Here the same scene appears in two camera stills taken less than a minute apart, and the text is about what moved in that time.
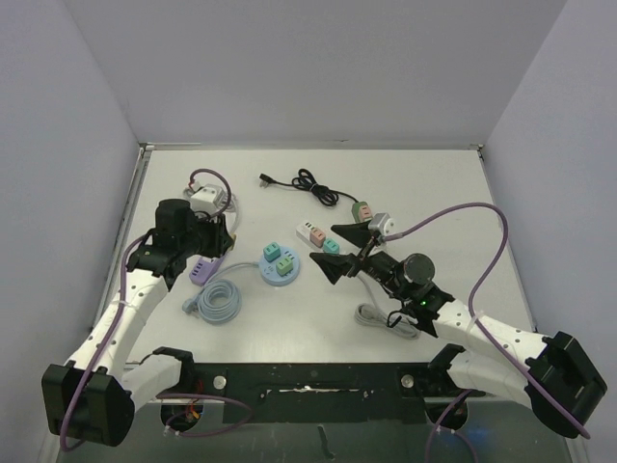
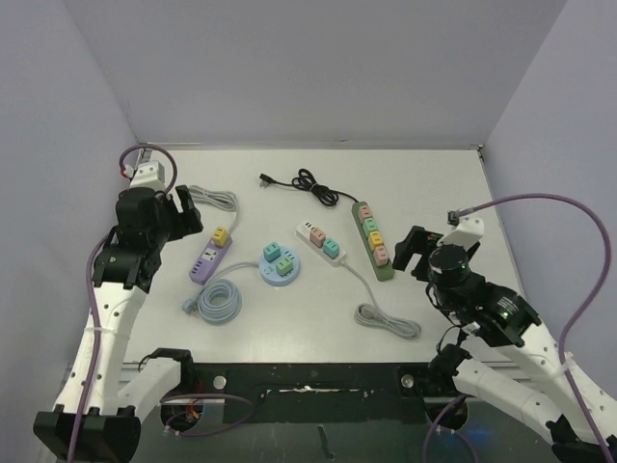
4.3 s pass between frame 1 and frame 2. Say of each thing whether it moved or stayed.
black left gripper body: moved
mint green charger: stayed
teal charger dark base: stayed
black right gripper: moved
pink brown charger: stayed
